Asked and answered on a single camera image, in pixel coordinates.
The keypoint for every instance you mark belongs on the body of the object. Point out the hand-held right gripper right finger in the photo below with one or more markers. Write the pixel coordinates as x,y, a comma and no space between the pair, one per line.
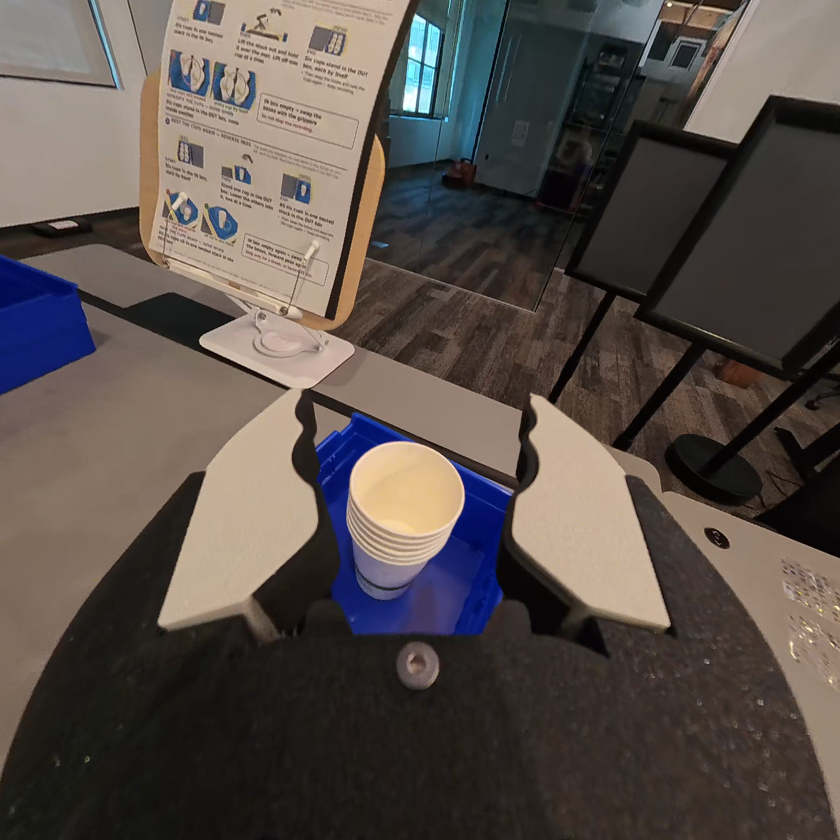
591,538

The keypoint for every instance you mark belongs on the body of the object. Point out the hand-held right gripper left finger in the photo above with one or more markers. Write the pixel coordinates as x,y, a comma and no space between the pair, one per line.
236,538

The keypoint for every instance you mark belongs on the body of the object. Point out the blue plastic bin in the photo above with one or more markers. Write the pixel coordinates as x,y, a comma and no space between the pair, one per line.
40,328
460,578

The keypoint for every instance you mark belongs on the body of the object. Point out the stack of nested white cups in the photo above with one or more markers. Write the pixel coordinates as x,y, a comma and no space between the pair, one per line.
407,505

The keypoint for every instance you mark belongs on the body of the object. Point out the round table grommet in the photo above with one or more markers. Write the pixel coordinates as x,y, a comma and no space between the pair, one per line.
715,536

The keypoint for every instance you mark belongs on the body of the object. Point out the white board stand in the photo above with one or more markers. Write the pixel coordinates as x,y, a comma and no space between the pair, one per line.
276,348

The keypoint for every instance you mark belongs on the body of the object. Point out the black office chair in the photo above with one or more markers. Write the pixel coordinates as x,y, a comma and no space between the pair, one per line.
814,512

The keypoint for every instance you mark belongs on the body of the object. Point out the small black floor device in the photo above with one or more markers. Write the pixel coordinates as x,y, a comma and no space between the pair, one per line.
55,227

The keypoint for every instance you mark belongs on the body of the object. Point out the wooden instruction board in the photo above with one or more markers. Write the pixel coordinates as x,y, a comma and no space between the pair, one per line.
263,131

